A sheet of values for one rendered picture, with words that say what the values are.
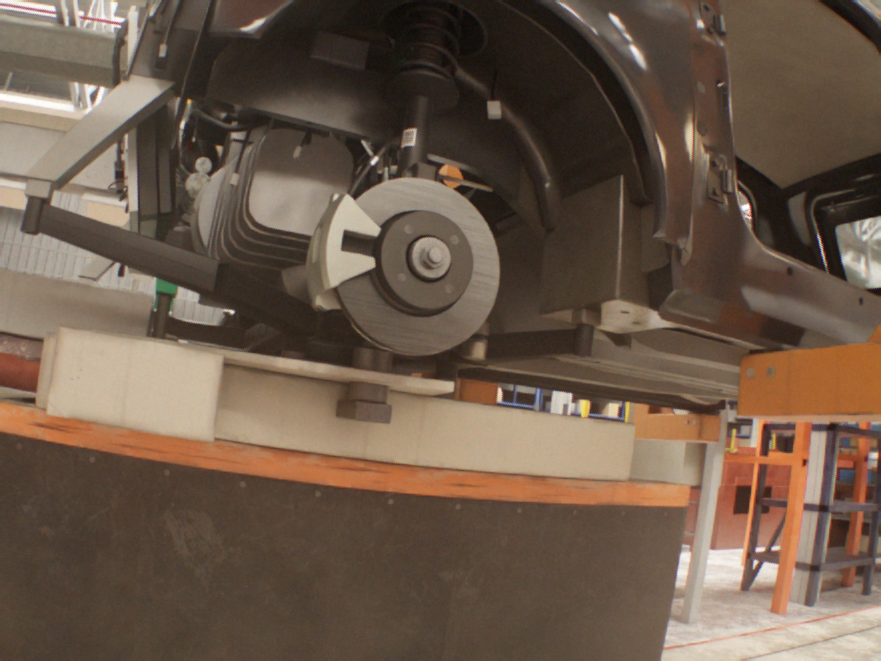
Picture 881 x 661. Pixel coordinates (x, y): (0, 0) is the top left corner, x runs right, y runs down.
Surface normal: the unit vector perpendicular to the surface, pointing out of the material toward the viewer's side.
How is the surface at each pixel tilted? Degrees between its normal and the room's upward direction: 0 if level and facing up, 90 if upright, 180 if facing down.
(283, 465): 90
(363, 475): 90
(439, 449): 90
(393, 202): 90
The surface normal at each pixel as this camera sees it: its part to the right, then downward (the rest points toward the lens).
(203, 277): 0.36, -0.08
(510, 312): 0.22, 0.12
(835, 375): -0.92, -0.17
